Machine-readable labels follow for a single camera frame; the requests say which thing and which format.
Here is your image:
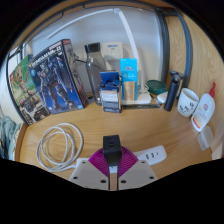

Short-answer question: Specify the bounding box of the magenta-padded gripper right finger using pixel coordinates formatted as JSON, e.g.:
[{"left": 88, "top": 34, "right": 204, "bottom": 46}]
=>
[{"left": 116, "top": 146, "right": 159, "bottom": 192}]

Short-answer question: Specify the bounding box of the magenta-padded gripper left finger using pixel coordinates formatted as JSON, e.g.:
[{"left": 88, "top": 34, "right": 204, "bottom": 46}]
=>
[{"left": 68, "top": 146, "right": 113, "bottom": 192}]

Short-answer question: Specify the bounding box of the black charger block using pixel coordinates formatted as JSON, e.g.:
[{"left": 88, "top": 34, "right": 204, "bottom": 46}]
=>
[{"left": 102, "top": 134, "right": 123, "bottom": 168}]

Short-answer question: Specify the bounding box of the white power strip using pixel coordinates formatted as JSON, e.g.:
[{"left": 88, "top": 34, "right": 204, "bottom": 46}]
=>
[{"left": 74, "top": 144, "right": 168, "bottom": 171}]

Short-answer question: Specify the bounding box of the black ruler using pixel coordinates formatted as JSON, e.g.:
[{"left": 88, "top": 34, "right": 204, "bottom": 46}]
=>
[{"left": 121, "top": 103, "right": 161, "bottom": 110}]

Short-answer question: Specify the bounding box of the small blue and white box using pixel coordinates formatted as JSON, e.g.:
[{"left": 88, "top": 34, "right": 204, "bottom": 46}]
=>
[{"left": 98, "top": 70, "right": 123, "bottom": 114}]

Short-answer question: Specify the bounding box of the small white cap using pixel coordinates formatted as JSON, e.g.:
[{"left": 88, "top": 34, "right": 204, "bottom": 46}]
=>
[{"left": 155, "top": 91, "right": 169, "bottom": 104}]

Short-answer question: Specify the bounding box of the white printed mug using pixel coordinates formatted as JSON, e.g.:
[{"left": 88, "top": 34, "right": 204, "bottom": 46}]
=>
[{"left": 176, "top": 87, "right": 200, "bottom": 118}]

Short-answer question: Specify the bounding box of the grey-green bedding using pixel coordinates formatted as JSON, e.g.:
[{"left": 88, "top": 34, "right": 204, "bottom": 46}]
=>
[{"left": 0, "top": 114, "right": 23, "bottom": 160}]

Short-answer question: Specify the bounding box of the black electric shaver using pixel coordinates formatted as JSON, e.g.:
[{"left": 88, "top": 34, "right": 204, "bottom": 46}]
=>
[{"left": 163, "top": 69, "right": 184, "bottom": 112}]

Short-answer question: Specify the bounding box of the dark green round case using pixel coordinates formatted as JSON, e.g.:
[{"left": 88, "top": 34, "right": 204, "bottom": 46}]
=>
[{"left": 145, "top": 79, "right": 168, "bottom": 96}]

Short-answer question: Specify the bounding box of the white lotion bottle red pump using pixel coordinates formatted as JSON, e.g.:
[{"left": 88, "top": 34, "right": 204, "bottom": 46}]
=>
[{"left": 190, "top": 81, "right": 217, "bottom": 133}]

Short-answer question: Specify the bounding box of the tall light blue box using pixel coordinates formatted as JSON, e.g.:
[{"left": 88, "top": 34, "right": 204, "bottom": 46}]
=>
[{"left": 119, "top": 57, "right": 139, "bottom": 102}]

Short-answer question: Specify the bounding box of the blue robot model kit box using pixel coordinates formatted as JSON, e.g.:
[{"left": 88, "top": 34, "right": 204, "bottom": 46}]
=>
[{"left": 27, "top": 38, "right": 87, "bottom": 115}]

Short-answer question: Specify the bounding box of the green tree figure toy box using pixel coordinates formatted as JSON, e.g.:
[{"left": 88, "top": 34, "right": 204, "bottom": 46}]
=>
[{"left": 8, "top": 54, "right": 51, "bottom": 126}]

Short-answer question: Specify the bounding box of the glass bottle with black cap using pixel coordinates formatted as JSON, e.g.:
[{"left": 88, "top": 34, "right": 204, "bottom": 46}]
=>
[{"left": 83, "top": 41, "right": 108, "bottom": 106}]

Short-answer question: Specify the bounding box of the white box with blue label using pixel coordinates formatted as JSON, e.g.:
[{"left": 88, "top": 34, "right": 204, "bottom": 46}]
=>
[{"left": 100, "top": 41, "right": 124, "bottom": 73}]

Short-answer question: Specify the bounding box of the white desk lamp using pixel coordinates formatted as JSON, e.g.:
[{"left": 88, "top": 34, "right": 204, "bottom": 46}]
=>
[{"left": 45, "top": 7, "right": 153, "bottom": 106}]

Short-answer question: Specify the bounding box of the coiled white cable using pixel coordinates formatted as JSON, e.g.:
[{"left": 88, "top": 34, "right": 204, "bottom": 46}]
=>
[{"left": 35, "top": 122, "right": 84, "bottom": 173}]

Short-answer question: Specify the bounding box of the dark grey metal frame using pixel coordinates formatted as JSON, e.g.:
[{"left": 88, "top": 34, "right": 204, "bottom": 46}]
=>
[{"left": 6, "top": 1, "right": 194, "bottom": 101}]

